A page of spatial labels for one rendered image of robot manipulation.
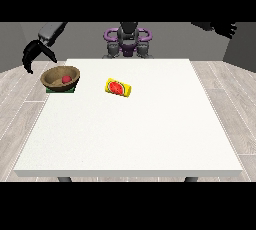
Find grey robot trunk purple rings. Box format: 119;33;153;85
102;22;154;60

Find yellow cup with melon print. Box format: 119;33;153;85
104;77;132;98

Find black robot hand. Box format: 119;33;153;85
21;39;58;75
211;22;238;40

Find brown wooden bowl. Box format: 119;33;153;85
40;65;81;92

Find green square pad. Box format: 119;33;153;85
45;85;77;94

